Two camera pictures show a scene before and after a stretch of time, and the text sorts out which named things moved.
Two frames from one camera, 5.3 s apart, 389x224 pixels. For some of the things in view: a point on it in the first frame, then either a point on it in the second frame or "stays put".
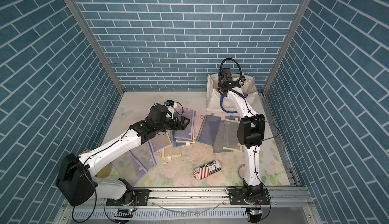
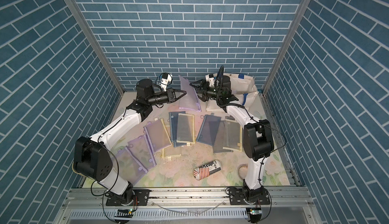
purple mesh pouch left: (161, 142) stays put
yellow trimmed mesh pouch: (227, 138) stays put
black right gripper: (220, 84) → (204, 85)
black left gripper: (182, 126) → (169, 95)
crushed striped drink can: (206, 169) stays put
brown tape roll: (242, 165) stays put
